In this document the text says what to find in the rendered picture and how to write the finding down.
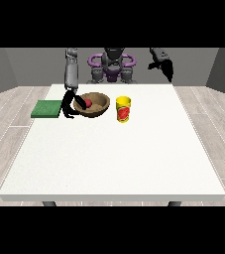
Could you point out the brown wooden bowl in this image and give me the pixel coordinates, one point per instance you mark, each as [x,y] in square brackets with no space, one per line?
[95,105]

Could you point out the grey robot trunk purple rings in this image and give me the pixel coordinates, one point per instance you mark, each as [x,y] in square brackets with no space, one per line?
[112,67]

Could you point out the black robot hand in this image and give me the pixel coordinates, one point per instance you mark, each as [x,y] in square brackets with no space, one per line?
[68,103]
[165,67]

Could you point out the green square pad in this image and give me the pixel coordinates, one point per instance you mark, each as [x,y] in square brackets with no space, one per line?
[47,108]

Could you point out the small red ball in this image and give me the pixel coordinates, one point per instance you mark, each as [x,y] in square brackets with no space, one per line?
[88,102]

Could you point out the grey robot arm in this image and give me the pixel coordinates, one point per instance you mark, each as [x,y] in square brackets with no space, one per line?
[159,54]
[71,71]

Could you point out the yellow cup with melon print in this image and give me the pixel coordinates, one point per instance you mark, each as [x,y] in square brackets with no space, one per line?
[123,109]

